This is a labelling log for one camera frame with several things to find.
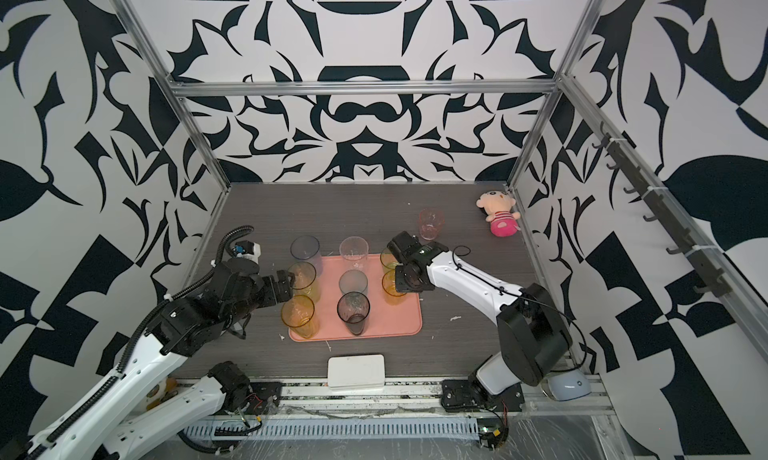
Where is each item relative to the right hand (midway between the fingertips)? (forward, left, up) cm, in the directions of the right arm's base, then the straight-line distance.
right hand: (408, 282), depth 86 cm
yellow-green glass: (-2, +28, +5) cm, 28 cm away
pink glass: (+24, -9, -4) cm, 26 cm away
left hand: (-5, +32, +15) cm, 35 cm away
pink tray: (-8, +7, -7) cm, 13 cm away
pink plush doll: (+28, -32, -1) cm, 43 cm away
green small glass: (+7, +6, 0) cm, 10 cm away
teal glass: (-1, +15, +3) cm, 16 cm away
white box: (-22, +14, -3) cm, 27 cm away
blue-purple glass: (+8, +29, +6) cm, 30 cm away
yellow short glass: (-4, +4, -1) cm, 6 cm away
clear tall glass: (+8, +15, +4) cm, 18 cm away
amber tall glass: (-9, +29, +2) cm, 31 cm away
